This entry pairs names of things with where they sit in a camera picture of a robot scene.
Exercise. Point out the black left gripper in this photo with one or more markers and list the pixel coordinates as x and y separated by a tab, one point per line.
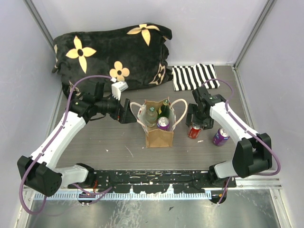
125	115

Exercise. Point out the burlap watermelon canvas bag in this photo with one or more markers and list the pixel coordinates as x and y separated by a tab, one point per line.
155	137

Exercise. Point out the aluminium slotted rail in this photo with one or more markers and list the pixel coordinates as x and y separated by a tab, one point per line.
158	196

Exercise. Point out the red Coke can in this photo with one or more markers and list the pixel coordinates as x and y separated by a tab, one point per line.
194	130

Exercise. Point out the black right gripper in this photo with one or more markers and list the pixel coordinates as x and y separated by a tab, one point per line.
208	123

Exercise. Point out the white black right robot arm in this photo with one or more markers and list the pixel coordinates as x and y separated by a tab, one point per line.
251	155

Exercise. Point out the black floral plush blanket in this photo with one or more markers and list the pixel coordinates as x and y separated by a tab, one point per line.
136	55

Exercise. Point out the clear glass Chang bottle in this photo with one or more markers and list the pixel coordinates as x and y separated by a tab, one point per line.
151	117

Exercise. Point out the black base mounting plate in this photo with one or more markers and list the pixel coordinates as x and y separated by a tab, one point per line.
149	181

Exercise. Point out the black white striped cloth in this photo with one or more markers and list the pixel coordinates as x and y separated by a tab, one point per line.
191	77

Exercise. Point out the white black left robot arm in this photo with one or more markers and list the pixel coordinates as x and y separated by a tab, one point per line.
39	171

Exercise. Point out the purple fanta can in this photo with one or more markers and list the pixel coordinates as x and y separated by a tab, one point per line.
221	137
163	123

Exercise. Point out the green Perrier glass bottle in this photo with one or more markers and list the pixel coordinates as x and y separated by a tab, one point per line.
164	110

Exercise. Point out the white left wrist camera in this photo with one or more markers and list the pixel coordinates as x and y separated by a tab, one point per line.
117	88

